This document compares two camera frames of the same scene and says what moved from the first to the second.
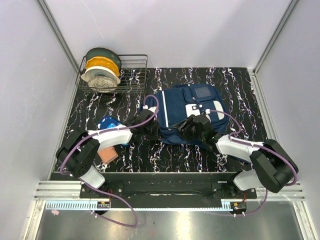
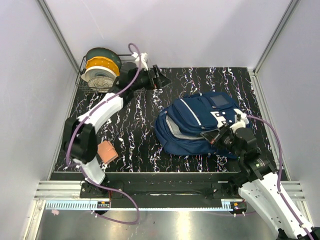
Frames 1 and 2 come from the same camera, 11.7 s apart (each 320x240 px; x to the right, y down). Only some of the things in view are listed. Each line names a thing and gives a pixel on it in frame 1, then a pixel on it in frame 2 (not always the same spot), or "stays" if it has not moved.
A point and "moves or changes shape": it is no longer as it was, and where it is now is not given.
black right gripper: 185,131 → 214,136
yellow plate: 103,62 stays
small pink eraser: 55,212 stays
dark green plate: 105,52 stays
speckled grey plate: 102,84 stays
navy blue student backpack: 174,105 moves or changes shape
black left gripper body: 151,133 → 155,82
